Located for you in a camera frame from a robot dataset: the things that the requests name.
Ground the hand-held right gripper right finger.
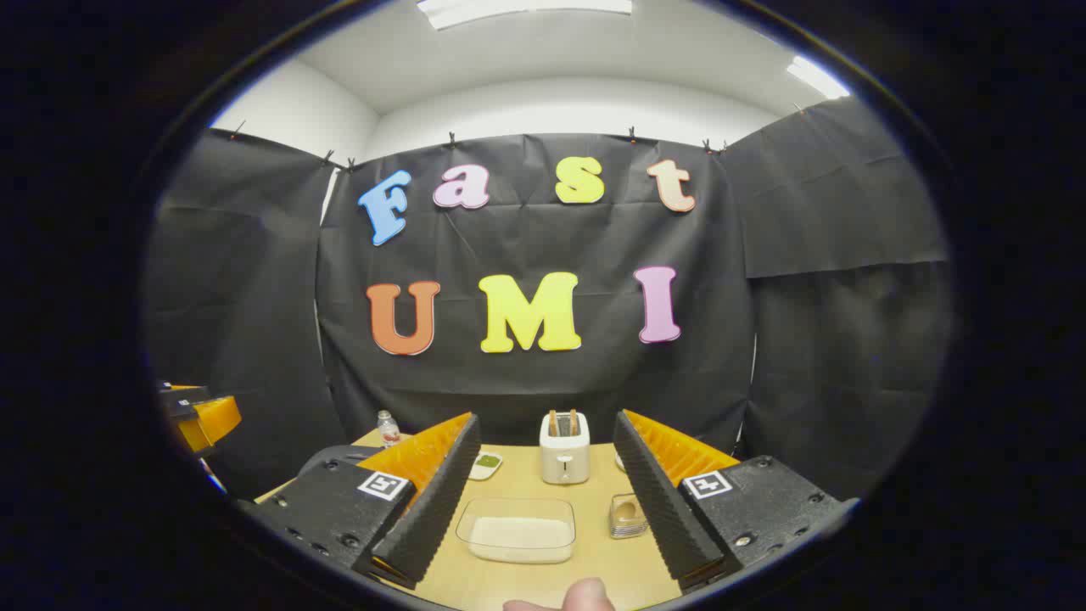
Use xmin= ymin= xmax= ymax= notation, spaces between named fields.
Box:
xmin=613 ymin=409 xmax=849 ymax=593

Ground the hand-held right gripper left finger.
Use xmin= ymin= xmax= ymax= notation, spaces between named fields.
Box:
xmin=255 ymin=412 xmax=482 ymax=591

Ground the clear chopstick holder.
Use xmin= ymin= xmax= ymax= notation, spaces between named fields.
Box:
xmin=608 ymin=493 xmax=650 ymax=540

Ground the clear tray of rice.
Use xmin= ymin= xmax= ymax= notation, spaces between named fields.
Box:
xmin=456 ymin=498 xmax=577 ymax=564

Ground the dark grey rice cooker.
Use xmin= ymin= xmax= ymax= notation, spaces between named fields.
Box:
xmin=297 ymin=445 xmax=383 ymax=478

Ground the white toaster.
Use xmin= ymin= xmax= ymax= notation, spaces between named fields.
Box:
xmin=540 ymin=409 xmax=591 ymax=485

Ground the black backdrop cloth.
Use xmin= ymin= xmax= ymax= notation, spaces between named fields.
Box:
xmin=144 ymin=98 xmax=955 ymax=502

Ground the ceiling light panel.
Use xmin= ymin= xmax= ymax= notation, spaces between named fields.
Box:
xmin=785 ymin=55 xmax=851 ymax=100

